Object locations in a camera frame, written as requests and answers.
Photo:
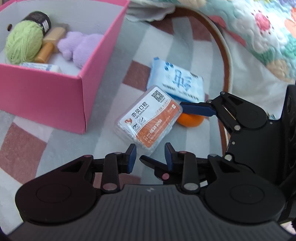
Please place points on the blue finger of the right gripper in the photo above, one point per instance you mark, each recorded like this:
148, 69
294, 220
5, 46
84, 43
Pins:
201, 108
160, 169

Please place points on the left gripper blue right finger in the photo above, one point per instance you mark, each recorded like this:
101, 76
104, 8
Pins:
182, 167

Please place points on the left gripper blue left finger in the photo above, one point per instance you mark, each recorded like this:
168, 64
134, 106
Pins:
117, 163

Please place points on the orange makeup sponge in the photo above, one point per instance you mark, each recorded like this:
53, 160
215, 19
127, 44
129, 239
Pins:
190, 120

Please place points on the blue tissue pack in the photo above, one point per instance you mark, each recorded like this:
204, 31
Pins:
177, 82

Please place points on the orange white floss box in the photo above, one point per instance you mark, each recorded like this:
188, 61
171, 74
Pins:
149, 119

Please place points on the pink cardboard storage box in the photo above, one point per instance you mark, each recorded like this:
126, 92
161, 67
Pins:
60, 100

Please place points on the white wet wipes pack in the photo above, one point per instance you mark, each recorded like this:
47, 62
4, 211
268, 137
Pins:
42, 66

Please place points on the gold foundation bottle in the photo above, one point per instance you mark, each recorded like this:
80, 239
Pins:
49, 45

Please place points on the green yarn ball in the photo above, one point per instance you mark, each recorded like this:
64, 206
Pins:
26, 38

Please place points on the floral quilt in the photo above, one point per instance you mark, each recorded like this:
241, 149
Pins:
265, 28

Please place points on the purple plush toy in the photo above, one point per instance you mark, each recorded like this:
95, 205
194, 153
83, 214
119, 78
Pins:
78, 47

